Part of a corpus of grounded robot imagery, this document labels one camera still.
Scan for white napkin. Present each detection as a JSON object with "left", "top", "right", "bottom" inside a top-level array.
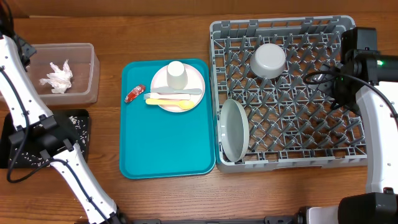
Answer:
[{"left": 39, "top": 59, "right": 73, "bottom": 94}]

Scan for small grey bowl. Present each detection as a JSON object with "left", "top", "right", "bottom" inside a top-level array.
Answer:
[{"left": 250, "top": 44, "right": 286, "bottom": 79}]

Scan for grey round plate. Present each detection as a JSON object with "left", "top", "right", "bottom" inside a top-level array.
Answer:
[{"left": 220, "top": 99, "right": 250, "bottom": 162}]

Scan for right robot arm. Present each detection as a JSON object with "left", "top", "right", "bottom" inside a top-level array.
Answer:
[{"left": 297, "top": 27, "right": 397, "bottom": 224}]

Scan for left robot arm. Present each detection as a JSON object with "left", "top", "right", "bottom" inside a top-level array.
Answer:
[{"left": 1, "top": 1, "right": 128, "bottom": 223}]

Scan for grey dishwasher rack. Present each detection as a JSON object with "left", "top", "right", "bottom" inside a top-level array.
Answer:
[{"left": 210, "top": 16, "right": 367, "bottom": 173}]

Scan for clear plastic bin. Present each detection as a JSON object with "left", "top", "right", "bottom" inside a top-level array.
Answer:
[{"left": 27, "top": 43, "right": 100, "bottom": 105}]

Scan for black plastic bin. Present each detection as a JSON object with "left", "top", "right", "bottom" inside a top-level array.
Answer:
[{"left": 1, "top": 109, "right": 91, "bottom": 169}]

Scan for white rice grains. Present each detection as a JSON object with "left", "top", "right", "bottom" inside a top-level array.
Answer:
[{"left": 1, "top": 110, "right": 91, "bottom": 169}]

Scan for small red sauce packet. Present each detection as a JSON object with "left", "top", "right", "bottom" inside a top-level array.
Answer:
[{"left": 124, "top": 85, "right": 146, "bottom": 103}]

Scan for light blue plastic knife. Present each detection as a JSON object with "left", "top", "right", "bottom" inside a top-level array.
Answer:
[{"left": 151, "top": 86, "right": 203, "bottom": 95}]

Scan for white round plate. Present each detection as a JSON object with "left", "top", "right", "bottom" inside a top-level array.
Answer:
[{"left": 150, "top": 63, "right": 206, "bottom": 113}]

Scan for white plastic fork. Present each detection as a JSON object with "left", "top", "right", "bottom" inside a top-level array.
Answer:
[{"left": 144, "top": 93, "right": 191, "bottom": 100}]

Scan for yellow plastic spoon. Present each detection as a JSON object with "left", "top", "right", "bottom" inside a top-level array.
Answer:
[{"left": 146, "top": 98, "right": 195, "bottom": 110}]

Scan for white paper cup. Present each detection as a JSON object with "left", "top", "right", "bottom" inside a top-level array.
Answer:
[{"left": 167, "top": 61, "right": 188, "bottom": 90}]

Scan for teal plastic tray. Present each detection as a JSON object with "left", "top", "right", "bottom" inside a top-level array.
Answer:
[{"left": 119, "top": 58, "right": 216, "bottom": 179}]

